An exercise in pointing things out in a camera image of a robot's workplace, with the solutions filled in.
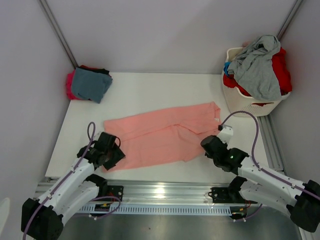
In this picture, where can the folded teal t shirt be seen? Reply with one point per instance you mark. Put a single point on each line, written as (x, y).
(94, 85)

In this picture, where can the red t shirt in basket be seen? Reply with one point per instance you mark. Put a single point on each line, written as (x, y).
(282, 72)

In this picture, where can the white slotted cable duct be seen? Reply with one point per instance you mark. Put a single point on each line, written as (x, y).
(149, 209)

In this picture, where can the folded black t shirt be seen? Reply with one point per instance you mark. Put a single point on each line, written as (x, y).
(95, 70)

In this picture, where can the blue garment in basket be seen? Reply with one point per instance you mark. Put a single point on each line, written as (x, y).
(225, 68)

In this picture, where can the grey t shirt in basket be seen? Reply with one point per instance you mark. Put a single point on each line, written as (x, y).
(252, 68)

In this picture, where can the white perforated laundry basket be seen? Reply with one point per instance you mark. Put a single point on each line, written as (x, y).
(250, 105)

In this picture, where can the pink t shirt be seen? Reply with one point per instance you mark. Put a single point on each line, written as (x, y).
(164, 136)

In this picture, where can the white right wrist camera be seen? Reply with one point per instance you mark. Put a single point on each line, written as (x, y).
(225, 133)

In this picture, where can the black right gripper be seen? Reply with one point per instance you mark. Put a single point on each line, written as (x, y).
(221, 141)

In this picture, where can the right corner aluminium post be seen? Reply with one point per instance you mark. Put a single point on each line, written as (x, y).
(293, 12)

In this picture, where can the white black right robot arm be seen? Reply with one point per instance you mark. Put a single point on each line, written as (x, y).
(298, 200)

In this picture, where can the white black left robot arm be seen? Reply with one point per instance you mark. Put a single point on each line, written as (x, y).
(45, 217)

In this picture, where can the left corner aluminium post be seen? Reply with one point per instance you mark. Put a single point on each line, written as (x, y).
(47, 11)

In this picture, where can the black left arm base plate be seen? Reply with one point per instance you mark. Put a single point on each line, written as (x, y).
(115, 191)

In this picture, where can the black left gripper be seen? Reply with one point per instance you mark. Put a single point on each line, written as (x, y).
(118, 155)

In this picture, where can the folded magenta t shirt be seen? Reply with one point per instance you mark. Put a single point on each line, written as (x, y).
(73, 86)

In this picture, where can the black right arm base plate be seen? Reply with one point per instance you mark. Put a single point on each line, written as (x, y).
(225, 195)

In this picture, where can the corner aluminium post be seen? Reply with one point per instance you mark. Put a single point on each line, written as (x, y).
(47, 11)
(293, 12)

